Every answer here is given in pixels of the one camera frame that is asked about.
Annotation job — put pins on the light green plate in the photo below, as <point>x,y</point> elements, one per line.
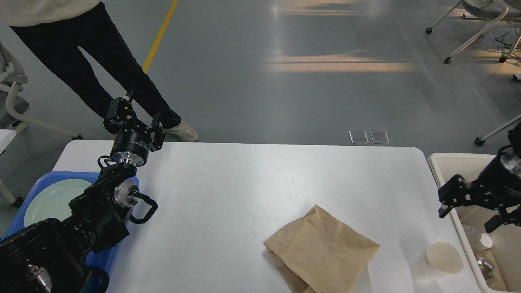
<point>53,201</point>

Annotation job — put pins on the clear floor plate left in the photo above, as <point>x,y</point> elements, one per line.
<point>358,137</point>

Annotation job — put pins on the clear plastic wrapper in bin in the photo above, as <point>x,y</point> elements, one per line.
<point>486,268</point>

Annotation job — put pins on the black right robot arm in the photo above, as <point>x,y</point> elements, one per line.
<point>514,137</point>

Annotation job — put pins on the brown paper bag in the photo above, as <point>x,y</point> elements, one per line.
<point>317,253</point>

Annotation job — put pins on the white paper cup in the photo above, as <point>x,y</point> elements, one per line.
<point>439,259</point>
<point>484,242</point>

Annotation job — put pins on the clear floor plate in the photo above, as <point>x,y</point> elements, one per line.
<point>379,137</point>
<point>358,137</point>

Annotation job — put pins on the chair leg with caster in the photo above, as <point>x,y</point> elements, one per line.
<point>482,140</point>

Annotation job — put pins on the clear floor plate right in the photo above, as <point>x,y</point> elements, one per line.
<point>379,137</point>

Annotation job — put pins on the blue plastic tray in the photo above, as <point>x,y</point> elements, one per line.
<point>61,179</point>

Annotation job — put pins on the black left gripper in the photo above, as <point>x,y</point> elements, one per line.
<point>134,141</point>

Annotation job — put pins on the aluminium foil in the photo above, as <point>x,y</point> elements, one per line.
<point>475,238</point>

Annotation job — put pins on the white office chair left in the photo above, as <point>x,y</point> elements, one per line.
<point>14,108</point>

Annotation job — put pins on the white plastic bin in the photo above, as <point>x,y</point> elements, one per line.
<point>506,248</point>

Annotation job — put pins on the person in cream sweater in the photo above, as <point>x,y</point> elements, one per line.
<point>59,32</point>

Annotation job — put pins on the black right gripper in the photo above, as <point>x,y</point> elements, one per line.
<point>497,188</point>

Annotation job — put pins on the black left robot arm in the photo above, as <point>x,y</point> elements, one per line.
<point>116,195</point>

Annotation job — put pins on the white paper cup in bin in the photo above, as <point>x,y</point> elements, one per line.
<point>484,242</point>

